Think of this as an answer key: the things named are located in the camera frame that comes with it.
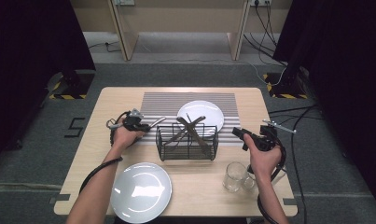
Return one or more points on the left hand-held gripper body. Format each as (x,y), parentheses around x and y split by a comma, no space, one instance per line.
(134,123)

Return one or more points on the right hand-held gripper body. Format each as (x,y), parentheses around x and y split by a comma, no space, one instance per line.
(266,141)

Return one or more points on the white round plate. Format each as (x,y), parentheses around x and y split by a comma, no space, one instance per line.
(201,110)
(140,193)

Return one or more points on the person's left hand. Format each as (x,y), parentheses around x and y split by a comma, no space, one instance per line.
(126,138)

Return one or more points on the person's right hand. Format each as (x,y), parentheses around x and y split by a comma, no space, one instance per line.
(266,163)

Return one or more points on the striped grey placemat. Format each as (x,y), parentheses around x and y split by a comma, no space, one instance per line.
(157,104)

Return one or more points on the silver cutlery piece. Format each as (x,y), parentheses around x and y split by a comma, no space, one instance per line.
(198,120)
(188,118)
(188,128)

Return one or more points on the stand base with hazard tape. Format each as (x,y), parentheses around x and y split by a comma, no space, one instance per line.
(285,88)
(73,87)

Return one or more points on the grey tape piece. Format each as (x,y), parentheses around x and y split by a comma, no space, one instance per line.
(59,198)
(289,201)

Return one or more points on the black curtain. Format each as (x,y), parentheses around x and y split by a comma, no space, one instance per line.
(27,62)
(347,77)

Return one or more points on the light wooden desk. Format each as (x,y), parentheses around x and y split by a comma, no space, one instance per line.
(182,18)

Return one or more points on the white wall socket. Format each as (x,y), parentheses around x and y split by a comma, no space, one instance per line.
(260,2)
(123,2)

